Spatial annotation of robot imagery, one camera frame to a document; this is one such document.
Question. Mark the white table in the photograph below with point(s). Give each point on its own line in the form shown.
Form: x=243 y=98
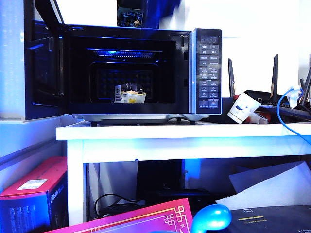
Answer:
x=170 y=132

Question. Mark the black shredder with yellow label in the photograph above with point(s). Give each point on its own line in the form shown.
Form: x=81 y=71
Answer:
x=267 y=221

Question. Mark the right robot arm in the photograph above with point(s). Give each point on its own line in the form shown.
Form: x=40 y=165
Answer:
x=155 y=12

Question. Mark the red and white small packet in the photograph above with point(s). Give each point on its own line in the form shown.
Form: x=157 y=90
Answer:
x=258 y=119

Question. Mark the white paper sheet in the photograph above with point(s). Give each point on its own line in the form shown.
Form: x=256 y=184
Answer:
x=272 y=187

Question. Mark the white paper cup blue print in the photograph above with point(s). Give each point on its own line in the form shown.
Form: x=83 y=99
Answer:
x=239 y=109

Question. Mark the black Midea microwave oven body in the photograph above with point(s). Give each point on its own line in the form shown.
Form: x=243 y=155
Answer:
x=210 y=72

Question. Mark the grey partition frame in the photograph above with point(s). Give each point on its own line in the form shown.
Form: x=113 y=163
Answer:
x=24 y=154

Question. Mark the clear bag of blue candies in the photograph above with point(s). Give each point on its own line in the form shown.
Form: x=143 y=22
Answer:
x=128 y=18

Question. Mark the glossy blue rounded object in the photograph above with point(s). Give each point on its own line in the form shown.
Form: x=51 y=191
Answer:
x=213 y=217

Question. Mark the pink gift box gold pattern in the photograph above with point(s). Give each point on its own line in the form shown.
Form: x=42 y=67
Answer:
x=136 y=221

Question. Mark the black glass microwave door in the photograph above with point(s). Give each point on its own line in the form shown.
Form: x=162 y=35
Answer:
x=43 y=72

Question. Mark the black box under table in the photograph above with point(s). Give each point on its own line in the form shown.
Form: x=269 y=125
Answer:
x=158 y=179

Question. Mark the red and blue cardboard box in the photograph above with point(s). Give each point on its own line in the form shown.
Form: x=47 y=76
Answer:
x=29 y=184

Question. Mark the black router with antennas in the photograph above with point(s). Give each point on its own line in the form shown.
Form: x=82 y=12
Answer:
x=262 y=97

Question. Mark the white snack box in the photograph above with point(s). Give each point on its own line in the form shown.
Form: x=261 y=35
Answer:
x=130 y=97

